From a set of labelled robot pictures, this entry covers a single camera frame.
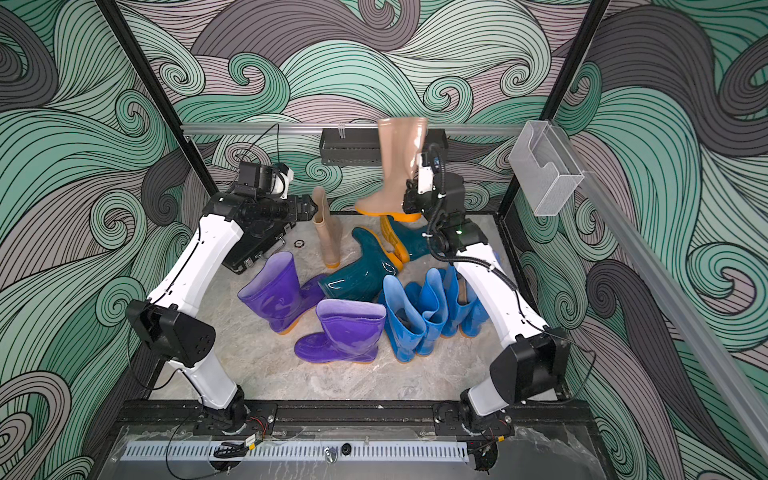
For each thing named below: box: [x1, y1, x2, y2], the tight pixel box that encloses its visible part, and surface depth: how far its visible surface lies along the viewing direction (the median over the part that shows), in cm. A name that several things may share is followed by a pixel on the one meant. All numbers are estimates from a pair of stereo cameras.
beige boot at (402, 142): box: [355, 117, 428, 222], surface depth 76 cm
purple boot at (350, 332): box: [294, 299, 387, 363], surface depth 69 cm
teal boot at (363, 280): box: [317, 227, 404, 302], surface depth 100 cm
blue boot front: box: [404, 267, 449, 356], surface depth 68 cm
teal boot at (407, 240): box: [380, 215, 431, 271], surface depth 106 cm
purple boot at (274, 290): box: [237, 251, 326, 334], surface depth 79 cm
